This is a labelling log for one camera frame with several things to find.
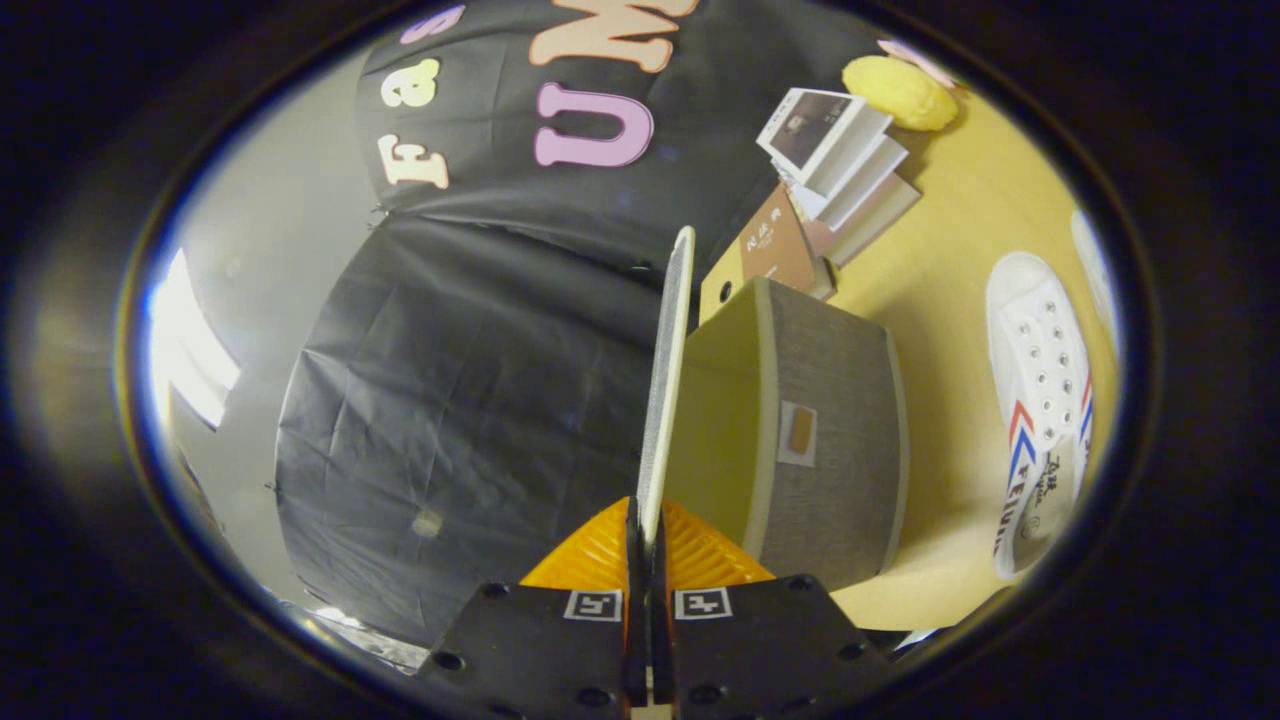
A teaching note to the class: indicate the grey storage box lid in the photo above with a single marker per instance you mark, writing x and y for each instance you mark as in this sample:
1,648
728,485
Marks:
668,380

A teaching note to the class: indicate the grey fabric storage box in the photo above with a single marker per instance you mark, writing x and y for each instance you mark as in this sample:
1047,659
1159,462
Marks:
840,420

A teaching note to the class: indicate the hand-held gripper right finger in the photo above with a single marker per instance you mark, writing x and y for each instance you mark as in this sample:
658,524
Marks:
770,640

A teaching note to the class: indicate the brown book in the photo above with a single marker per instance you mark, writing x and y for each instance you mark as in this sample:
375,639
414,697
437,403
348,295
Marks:
775,248

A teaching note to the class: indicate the white book with portrait cover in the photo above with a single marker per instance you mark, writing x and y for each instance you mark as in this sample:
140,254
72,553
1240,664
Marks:
815,128

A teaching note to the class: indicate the white canvas shoe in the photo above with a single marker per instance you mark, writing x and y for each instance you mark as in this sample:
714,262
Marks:
1040,360

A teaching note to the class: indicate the yellow plush toy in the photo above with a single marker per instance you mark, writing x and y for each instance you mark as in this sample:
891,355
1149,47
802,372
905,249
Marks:
900,92

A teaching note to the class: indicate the black backdrop cloth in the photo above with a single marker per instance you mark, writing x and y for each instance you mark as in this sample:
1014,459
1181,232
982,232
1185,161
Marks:
450,400

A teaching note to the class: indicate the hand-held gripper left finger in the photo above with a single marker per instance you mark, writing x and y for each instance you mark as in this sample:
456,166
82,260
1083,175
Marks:
560,640

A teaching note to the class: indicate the pink and green plush toy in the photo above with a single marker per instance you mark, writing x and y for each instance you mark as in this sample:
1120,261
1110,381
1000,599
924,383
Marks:
915,58

